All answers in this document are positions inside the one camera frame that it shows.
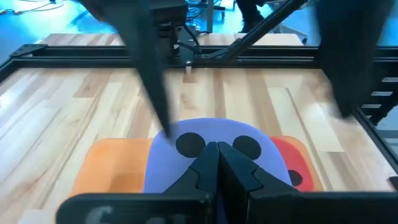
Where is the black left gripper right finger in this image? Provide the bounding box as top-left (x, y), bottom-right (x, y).
top-left (217, 141), bottom-right (398, 224)

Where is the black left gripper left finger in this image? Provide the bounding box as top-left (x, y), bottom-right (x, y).
top-left (55, 141), bottom-right (218, 224)

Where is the black metal table frame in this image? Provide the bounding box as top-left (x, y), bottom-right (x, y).
top-left (0, 0), bottom-right (398, 175)

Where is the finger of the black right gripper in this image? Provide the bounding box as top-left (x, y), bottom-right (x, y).
top-left (314, 0), bottom-right (396, 119)
top-left (80, 0), bottom-right (174, 140)

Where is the person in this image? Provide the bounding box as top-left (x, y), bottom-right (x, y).
top-left (235, 0), bottom-right (266, 34)

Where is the large purple foam die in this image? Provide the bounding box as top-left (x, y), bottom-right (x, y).
top-left (142, 117), bottom-right (294, 224)

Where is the orange translucent plastic bin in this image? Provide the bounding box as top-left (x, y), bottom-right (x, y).
top-left (70, 135), bottom-right (325, 197)

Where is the black drawer cabinet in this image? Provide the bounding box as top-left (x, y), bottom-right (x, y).
top-left (360, 73), bottom-right (398, 126)

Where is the large red foam die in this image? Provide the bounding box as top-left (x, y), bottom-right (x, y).
top-left (269, 136), bottom-right (315, 192)

